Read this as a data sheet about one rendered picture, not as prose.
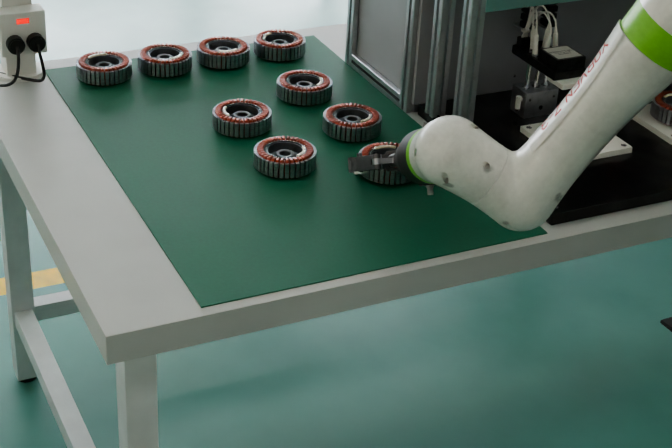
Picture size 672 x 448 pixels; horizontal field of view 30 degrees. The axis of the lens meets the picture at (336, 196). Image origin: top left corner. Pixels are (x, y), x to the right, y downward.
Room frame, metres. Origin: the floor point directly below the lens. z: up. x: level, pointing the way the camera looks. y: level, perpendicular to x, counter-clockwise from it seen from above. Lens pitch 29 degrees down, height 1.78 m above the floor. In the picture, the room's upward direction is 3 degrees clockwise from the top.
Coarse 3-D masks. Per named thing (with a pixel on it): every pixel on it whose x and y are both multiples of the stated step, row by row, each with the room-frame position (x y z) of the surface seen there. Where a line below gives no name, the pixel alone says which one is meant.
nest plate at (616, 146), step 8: (520, 128) 2.16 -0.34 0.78; (528, 128) 2.15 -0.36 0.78; (536, 128) 2.15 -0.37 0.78; (528, 136) 2.13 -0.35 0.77; (616, 136) 2.13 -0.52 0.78; (608, 144) 2.10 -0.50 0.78; (616, 144) 2.10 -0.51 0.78; (624, 144) 2.10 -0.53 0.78; (600, 152) 2.06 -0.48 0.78; (608, 152) 2.07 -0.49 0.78; (616, 152) 2.08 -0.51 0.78; (624, 152) 2.08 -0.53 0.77
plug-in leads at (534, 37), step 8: (536, 8) 2.27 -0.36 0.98; (544, 8) 2.27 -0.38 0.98; (528, 16) 2.27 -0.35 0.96; (536, 16) 2.23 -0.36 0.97; (552, 16) 2.25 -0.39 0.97; (528, 24) 2.27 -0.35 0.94; (536, 24) 2.22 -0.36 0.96; (528, 32) 2.27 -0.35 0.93; (536, 32) 2.22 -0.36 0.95; (520, 40) 2.27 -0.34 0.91; (528, 40) 2.27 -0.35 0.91; (536, 40) 2.22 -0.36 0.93; (544, 40) 2.26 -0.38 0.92; (536, 48) 2.22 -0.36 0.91
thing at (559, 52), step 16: (512, 48) 2.28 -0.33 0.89; (528, 48) 2.26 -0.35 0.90; (544, 48) 2.21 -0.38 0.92; (560, 48) 2.21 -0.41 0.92; (528, 64) 2.24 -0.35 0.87; (544, 64) 2.19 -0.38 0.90; (560, 64) 2.15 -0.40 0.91; (576, 64) 2.17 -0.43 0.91; (528, 80) 2.24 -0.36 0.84; (544, 80) 2.26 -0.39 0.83; (560, 80) 2.15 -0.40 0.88; (576, 80) 2.16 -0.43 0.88
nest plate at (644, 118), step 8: (648, 104) 2.29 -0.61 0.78; (640, 112) 2.25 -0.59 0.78; (648, 112) 2.25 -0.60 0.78; (640, 120) 2.22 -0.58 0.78; (648, 120) 2.21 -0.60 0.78; (656, 120) 2.22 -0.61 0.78; (648, 128) 2.20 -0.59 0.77; (656, 128) 2.18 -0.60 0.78; (664, 128) 2.18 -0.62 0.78; (664, 136) 2.15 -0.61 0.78
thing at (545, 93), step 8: (512, 88) 2.26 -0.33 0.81; (520, 88) 2.24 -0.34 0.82; (528, 88) 2.24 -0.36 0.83; (536, 88) 2.24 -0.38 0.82; (544, 88) 2.24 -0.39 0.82; (552, 88) 2.25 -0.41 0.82; (512, 96) 2.26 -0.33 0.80; (528, 96) 2.22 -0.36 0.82; (536, 96) 2.23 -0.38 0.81; (544, 96) 2.23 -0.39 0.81; (552, 96) 2.24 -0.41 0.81; (512, 104) 2.25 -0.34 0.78; (528, 104) 2.22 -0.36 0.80; (536, 104) 2.23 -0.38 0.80; (544, 104) 2.24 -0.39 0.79; (552, 104) 2.24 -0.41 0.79; (520, 112) 2.23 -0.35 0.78; (528, 112) 2.22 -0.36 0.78; (536, 112) 2.23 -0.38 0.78; (544, 112) 2.24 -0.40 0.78
